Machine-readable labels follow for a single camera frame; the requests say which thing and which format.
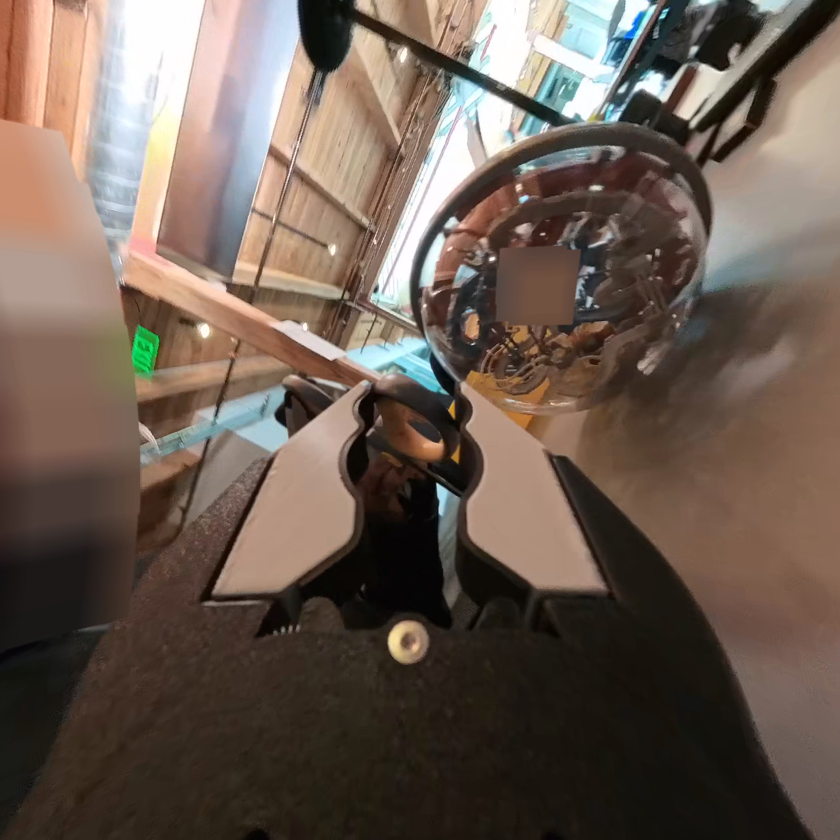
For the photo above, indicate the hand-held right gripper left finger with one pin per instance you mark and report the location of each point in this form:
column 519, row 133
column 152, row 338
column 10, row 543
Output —
column 289, row 518

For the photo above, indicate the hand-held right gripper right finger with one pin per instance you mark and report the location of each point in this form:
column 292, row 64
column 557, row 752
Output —
column 518, row 512

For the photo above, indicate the clear dome marble maze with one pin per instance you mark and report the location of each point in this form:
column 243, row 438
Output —
column 623, row 216

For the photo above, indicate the green exit sign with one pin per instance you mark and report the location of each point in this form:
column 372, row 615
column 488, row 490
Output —
column 145, row 351

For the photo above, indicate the black floor lamp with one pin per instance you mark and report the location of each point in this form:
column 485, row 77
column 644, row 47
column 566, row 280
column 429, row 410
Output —
column 325, row 33

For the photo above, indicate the silver spiral air duct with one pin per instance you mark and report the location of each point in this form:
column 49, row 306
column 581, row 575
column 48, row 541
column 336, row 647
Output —
column 121, row 131

